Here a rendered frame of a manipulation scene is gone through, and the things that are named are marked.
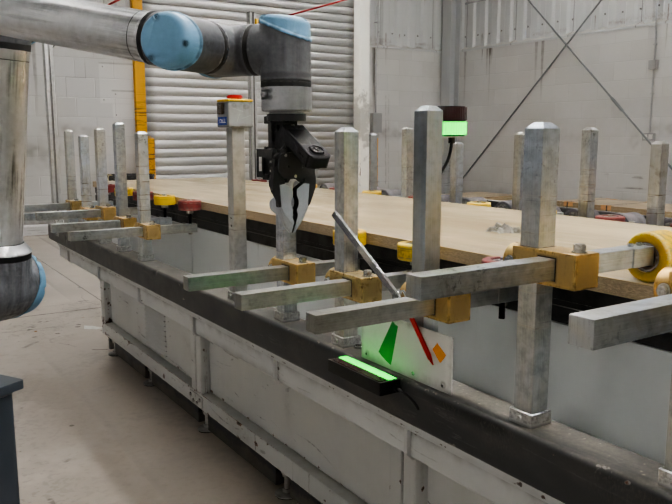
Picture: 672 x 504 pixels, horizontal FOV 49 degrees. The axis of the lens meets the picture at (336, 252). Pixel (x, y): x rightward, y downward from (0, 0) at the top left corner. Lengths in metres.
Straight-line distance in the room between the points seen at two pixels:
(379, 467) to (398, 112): 9.61
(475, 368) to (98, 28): 0.96
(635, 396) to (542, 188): 0.40
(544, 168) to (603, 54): 8.97
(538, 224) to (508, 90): 9.98
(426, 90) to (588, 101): 2.71
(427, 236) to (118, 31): 0.62
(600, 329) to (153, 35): 0.85
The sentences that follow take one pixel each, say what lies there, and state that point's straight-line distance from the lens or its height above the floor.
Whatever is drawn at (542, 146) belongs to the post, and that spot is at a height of 1.11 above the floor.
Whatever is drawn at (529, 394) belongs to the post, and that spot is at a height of 0.75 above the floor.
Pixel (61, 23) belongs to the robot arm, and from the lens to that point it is 1.42.
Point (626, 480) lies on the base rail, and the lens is 1.05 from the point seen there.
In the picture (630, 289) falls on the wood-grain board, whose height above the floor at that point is 0.89.
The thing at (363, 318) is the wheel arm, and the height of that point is 0.84.
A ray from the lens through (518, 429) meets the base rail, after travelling 1.15.
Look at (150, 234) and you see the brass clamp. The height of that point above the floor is 0.80.
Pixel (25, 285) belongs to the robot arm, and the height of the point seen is 0.79.
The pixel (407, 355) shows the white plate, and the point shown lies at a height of 0.74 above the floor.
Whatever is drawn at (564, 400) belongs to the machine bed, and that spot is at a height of 0.66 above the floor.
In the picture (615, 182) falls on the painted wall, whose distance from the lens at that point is 9.84.
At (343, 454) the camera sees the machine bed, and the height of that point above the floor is 0.26.
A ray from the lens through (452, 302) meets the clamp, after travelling 1.23.
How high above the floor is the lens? 1.13
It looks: 9 degrees down
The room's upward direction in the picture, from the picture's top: straight up
